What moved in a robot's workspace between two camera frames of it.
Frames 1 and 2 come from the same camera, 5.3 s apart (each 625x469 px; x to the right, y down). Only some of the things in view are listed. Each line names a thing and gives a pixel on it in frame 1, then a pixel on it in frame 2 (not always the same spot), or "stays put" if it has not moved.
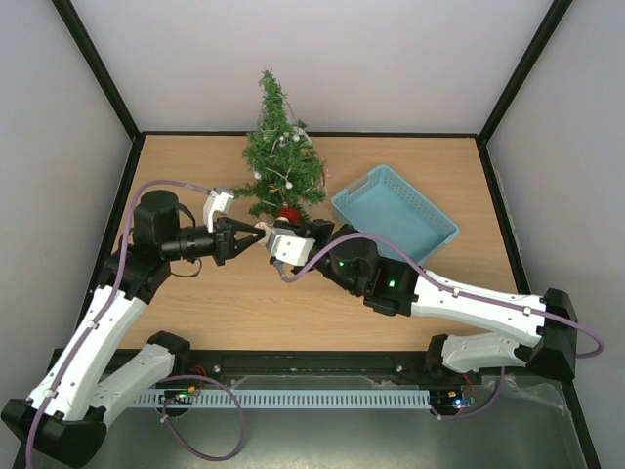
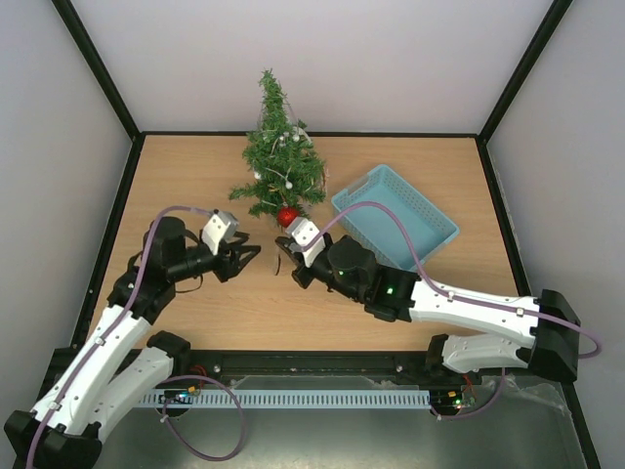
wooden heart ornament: (267, 229) to (283, 262)
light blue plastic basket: (383, 202) stays put
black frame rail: (310, 366) stays put
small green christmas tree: (287, 173) stays put
